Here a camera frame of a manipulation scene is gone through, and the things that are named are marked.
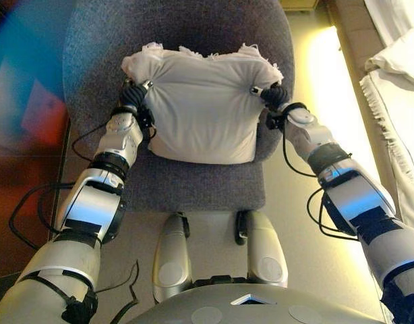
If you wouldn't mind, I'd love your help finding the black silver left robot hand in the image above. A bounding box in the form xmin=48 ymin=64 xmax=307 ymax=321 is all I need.
xmin=119 ymin=79 xmax=156 ymax=114

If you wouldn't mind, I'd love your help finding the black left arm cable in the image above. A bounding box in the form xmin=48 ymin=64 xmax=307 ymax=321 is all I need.
xmin=9 ymin=117 xmax=110 ymax=251

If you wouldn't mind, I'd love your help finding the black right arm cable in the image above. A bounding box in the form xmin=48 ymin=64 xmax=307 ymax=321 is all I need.
xmin=281 ymin=133 xmax=360 ymax=242

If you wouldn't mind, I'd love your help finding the grey robot torso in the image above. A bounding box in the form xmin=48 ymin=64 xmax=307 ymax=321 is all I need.
xmin=125 ymin=282 xmax=387 ymax=324

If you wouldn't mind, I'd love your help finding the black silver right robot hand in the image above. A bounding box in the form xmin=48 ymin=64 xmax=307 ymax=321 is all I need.
xmin=249 ymin=82 xmax=291 ymax=113

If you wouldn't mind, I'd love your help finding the grey fabric armchair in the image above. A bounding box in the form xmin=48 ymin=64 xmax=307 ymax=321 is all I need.
xmin=62 ymin=0 xmax=295 ymax=213

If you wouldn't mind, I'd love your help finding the black floor cable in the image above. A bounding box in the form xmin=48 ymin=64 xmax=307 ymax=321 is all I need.
xmin=94 ymin=259 xmax=141 ymax=320

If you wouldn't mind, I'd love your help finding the white fringed bed blanket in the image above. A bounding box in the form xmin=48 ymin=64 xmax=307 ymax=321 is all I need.
xmin=357 ymin=0 xmax=414 ymax=232

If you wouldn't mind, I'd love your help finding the white fringed cushion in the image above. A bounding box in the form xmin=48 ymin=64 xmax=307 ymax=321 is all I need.
xmin=121 ymin=41 xmax=284 ymax=166

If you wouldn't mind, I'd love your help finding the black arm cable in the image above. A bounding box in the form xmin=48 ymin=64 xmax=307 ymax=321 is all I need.
xmin=281 ymin=133 xmax=360 ymax=242
xmin=9 ymin=117 xmax=110 ymax=251

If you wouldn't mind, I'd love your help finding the silver left robot leg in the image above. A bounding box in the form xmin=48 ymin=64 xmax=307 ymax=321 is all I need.
xmin=152 ymin=211 xmax=194 ymax=304

